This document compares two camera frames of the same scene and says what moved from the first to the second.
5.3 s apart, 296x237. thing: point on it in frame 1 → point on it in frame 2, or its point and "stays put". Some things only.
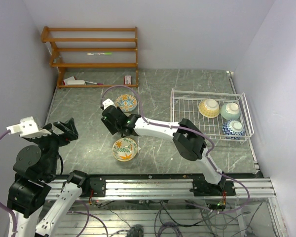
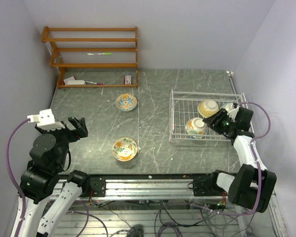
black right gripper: x=113 y=130 → x=214 y=121
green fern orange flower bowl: x=124 y=149 stays put
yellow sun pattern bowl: x=209 y=108 stays put
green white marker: x=100 y=54 stays put
